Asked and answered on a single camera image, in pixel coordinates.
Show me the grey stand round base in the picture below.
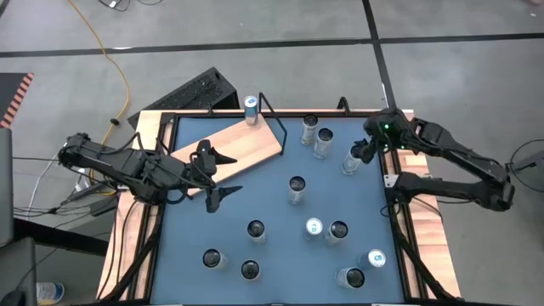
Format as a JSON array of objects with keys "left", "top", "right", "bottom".
[{"left": 504, "top": 138, "right": 544, "bottom": 204}]

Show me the blue table mat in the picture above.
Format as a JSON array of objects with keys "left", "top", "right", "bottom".
[{"left": 150, "top": 115, "right": 405, "bottom": 305}]

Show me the black perforated box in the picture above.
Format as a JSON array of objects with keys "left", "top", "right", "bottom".
[{"left": 127, "top": 66, "right": 241, "bottom": 128}]

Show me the white Celsius can black lid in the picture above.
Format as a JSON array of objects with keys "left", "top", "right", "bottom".
[
  {"left": 201, "top": 248, "right": 230, "bottom": 271},
  {"left": 334, "top": 266, "right": 366, "bottom": 290}
]

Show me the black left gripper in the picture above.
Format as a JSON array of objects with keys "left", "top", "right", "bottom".
[{"left": 186, "top": 139, "right": 244, "bottom": 214}]

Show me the black metal beam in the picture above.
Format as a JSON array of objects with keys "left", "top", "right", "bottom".
[{"left": 12, "top": 217, "right": 111, "bottom": 257}]

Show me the white Celsius can blue band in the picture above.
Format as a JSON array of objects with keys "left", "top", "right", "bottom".
[
  {"left": 246, "top": 218, "right": 268, "bottom": 245},
  {"left": 340, "top": 146, "right": 362, "bottom": 177}
]

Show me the grey monitor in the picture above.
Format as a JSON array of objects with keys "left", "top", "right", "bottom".
[{"left": 0, "top": 127, "right": 14, "bottom": 248}]

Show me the white Celsius can yellow band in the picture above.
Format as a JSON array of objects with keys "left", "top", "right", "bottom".
[
  {"left": 240, "top": 259, "right": 262, "bottom": 282},
  {"left": 287, "top": 175, "right": 307, "bottom": 206},
  {"left": 299, "top": 113, "right": 320, "bottom": 147}
]

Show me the black table frame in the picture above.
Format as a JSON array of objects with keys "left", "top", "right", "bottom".
[{"left": 95, "top": 108, "right": 464, "bottom": 306}]

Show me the wooden shelf black metal frame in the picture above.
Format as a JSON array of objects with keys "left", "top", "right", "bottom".
[{"left": 167, "top": 92, "right": 289, "bottom": 199}]

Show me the yellow cable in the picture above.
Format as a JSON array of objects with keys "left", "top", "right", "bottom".
[{"left": 66, "top": 0, "right": 131, "bottom": 196}]

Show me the white Celsius Peach Vibe can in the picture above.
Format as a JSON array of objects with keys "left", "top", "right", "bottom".
[
  {"left": 324, "top": 219, "right": 350, "bottom": 247},
  {"left": 313, "top": 127, "right": 335, "bottom": 161}
]

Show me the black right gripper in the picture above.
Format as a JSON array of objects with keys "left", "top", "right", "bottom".
[{"left": 350, "top": 134, "right": 383, "bottom": 166}]

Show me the black power adapter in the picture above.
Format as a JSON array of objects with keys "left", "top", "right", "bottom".
[{"left": 89, "top": 195, "right": 119, "bottom": 218}]

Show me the black mat orange striped edge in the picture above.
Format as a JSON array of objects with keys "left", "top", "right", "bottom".
[{"left": 0, "top": 71, "right": 35, "bottom": 129}]

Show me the blue silver Red Bull can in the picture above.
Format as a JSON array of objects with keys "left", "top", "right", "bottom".
[
  {"left": 358, "top": 248, "right": 388, "bottom": 270},
  {"left": 243, "top": 94, "right": 260, "bottom": 127},
  {"left": 303, "top": 217, "right": 324, "bottom": 241}
]

